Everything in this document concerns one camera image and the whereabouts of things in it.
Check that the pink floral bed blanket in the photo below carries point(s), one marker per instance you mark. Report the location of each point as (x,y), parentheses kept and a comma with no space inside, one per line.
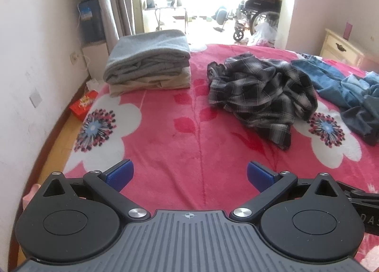
(190,169)

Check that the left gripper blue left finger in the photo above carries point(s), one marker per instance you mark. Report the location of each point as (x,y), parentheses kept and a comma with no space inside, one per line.
(106,186)

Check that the folded grey garment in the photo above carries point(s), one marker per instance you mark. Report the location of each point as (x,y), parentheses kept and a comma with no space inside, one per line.
(148,54)

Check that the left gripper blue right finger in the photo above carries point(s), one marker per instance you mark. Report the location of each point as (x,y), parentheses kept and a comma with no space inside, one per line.
(271,185)

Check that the pink cup on cabinet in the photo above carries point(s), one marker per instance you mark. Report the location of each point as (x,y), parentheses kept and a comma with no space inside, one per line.
(347,31)

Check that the black wheelchair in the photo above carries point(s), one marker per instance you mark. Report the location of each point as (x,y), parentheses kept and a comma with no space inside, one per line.
(251,13)

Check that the cream bedside cabinet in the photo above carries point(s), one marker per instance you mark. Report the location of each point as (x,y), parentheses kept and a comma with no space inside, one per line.
(336,48)

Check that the black white plaid shirt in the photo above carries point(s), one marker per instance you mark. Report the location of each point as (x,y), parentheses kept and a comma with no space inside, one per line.
(265,95)

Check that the folded beige garment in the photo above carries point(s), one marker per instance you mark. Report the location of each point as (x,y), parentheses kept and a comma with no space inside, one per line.
(158,82)

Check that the red snack box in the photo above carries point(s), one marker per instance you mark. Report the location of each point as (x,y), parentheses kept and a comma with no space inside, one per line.
(81,107)

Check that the blue denim garment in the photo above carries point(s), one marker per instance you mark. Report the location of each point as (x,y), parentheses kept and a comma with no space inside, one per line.
(356,97)

